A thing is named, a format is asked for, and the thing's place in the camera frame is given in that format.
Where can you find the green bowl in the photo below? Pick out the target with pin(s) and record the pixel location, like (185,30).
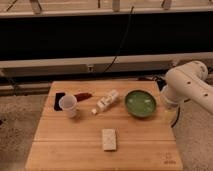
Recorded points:
(140,104)

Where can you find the white sponge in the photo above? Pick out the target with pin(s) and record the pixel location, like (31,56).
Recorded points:
(109,142)

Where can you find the black spatula with red handle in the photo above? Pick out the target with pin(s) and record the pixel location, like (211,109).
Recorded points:
(79,97)

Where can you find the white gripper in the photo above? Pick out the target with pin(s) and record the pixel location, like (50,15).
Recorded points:
(171,112)

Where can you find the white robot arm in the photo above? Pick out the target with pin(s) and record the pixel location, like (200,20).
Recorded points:
(183,82)

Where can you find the white plastic cup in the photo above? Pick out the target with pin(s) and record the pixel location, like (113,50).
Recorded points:
(68,103)

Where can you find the white plastic bottle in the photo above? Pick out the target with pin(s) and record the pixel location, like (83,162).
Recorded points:
(105,102)

